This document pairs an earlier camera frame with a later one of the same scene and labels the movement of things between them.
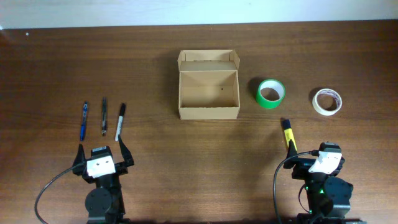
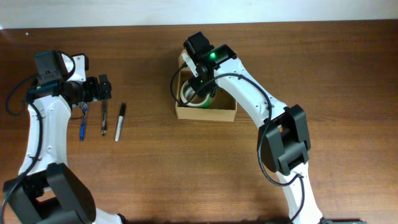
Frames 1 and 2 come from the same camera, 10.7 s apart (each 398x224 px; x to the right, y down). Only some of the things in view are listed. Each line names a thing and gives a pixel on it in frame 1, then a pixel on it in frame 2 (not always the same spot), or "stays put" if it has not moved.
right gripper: x=301 y=168 -> x=206 y=90
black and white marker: x=120 y=122 stays put
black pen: x=104 y=116 stays put
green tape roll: x=270 y=93 -> x=209 y=102
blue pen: x=82 y=132 stays put
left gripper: x=122 y=167 -> x=103 y=86
